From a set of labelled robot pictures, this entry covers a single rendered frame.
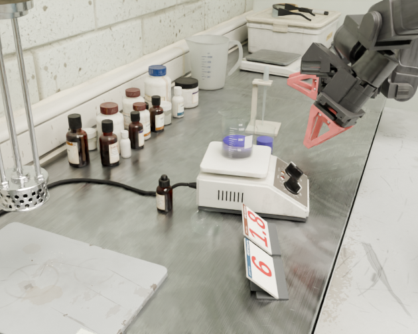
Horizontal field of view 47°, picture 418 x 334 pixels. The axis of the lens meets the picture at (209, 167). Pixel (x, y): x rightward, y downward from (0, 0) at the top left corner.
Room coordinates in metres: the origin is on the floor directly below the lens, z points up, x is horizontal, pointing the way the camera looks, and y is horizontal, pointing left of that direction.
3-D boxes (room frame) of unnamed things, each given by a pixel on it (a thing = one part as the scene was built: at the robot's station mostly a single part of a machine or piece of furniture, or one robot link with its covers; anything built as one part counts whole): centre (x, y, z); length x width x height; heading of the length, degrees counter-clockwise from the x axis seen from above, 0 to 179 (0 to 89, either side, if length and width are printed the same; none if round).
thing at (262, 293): (0.56, -0.09, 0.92); 0.09 x 0.06 x 0.04; 179
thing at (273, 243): (0.66, -0.09, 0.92); 0.09 x 0.06 x 0.04; 179
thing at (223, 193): (0.79, -0.08, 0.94); 0.22 x 0.13 x 0.08; 80
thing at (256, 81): (1.15, -0.14, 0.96); 0.08 x 0.08 x 0.13; 75
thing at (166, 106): (1.17, 0.12, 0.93); 0.05 x 0.05 x 0.05
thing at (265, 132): (1.01, -0.13, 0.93); 0.04 x 0.04 x 0.06
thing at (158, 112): (1.12, 0.13, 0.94); 0.04 x 0.04 x 0.09
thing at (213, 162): (0.80, -0.05, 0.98); 0.12 x 0.12 x 0.01; 80
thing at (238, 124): (0.81, -0.05, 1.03); 0.07 x 0.06 x 0.08; 79
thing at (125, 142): (0.97, 0.19, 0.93); 0.02 x 0.02 x 0.06
